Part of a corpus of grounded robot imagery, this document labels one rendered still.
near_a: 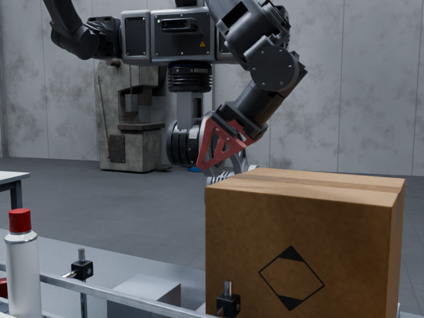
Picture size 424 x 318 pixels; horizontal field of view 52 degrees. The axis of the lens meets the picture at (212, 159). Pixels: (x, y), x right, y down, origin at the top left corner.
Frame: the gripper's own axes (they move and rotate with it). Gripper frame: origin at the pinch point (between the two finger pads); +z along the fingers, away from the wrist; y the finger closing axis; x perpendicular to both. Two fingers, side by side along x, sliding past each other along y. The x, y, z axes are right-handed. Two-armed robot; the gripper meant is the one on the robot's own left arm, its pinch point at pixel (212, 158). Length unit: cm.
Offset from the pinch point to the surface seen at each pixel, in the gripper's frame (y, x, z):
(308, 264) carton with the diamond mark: -0.4, 22.1, 2.6
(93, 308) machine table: -10.1, -0.8, 45.3
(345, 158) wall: -717, 92, 61
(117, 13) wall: -729, -417, 130
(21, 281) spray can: 9.6, -10.4, 34.4
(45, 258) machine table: -32, -23, 64
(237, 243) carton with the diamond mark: -2.9, 12.0, 9.1
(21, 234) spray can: 8.4, -15.5, 28.7
